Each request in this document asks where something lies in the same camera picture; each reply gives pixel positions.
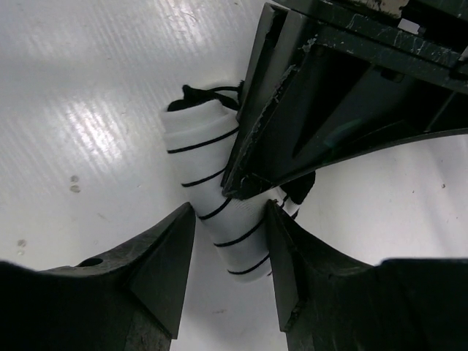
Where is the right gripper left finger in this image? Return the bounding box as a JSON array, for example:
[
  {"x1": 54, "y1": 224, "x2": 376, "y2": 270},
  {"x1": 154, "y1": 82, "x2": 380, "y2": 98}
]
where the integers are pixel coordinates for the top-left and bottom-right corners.
[{"x1": 1, "y1": 203, "x2": 196, "y2": 350}]

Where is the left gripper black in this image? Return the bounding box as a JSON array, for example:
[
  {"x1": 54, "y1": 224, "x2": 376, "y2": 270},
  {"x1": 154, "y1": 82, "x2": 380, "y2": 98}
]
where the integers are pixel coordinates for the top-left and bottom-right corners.
[{"x1": 223, "y1": 1, "x2": 467, "y2": 200}]

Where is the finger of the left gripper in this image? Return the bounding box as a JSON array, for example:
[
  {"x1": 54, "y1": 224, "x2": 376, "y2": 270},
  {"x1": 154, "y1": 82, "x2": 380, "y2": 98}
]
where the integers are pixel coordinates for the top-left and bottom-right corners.
[{"x1": 237, "y1": 3, "x2": 316, "y2": 124}]

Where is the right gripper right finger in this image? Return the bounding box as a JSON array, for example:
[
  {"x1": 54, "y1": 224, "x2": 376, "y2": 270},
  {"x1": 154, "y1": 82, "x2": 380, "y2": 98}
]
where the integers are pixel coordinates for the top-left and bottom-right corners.
[{"x1": 265, "y1": 202, "x2": 467, "y2": 350}]

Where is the white black striped sock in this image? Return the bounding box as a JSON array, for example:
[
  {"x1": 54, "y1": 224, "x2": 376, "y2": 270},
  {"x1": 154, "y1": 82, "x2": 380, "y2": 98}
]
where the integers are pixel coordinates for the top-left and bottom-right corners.
[{"x1": 160, "y1": 82, "x2": 317, "y2": 284}]

